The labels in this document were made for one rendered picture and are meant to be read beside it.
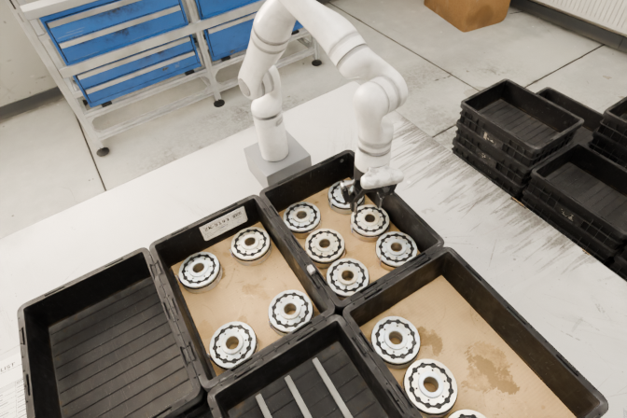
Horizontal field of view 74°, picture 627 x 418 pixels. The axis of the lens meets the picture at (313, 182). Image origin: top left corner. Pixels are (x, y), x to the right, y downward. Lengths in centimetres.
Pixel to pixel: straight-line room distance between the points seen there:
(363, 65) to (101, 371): 86
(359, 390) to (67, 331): 70
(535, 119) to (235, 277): 154
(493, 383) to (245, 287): 58
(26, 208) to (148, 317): 192
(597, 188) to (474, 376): 127
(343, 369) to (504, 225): 68
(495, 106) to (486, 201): 82
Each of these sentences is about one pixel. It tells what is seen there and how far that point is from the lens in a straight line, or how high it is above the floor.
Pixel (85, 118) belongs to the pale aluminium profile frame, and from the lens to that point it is 289.
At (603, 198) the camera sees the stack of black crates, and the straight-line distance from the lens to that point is 206.
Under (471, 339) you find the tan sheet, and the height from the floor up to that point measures 83.
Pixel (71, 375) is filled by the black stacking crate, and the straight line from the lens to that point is 115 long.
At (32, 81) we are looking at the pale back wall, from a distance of 372.
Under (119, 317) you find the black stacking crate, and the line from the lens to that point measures 116.
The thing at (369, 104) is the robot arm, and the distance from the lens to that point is 75.
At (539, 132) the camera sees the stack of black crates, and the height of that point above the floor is 49.
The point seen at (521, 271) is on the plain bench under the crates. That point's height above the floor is 70.
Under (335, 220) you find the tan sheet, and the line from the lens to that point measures 116.
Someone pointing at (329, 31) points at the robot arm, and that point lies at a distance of 81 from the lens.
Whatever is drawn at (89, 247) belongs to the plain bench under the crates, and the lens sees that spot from 151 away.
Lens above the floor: 175
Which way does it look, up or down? 47 degrees down
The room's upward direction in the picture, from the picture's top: 7 degrees counter-clockwise
